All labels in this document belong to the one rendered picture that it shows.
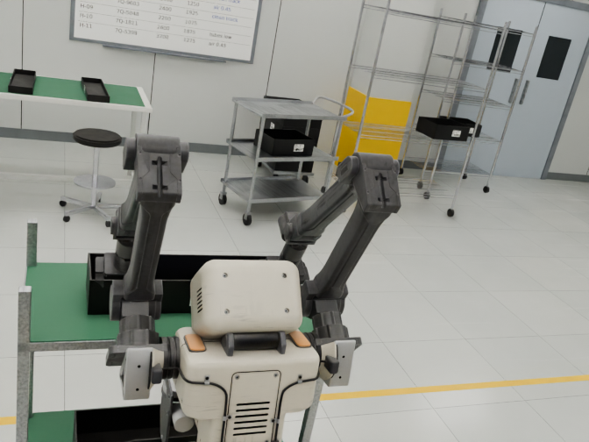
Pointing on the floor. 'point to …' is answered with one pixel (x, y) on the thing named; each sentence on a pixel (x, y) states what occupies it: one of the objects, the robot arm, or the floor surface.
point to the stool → (87, 137)
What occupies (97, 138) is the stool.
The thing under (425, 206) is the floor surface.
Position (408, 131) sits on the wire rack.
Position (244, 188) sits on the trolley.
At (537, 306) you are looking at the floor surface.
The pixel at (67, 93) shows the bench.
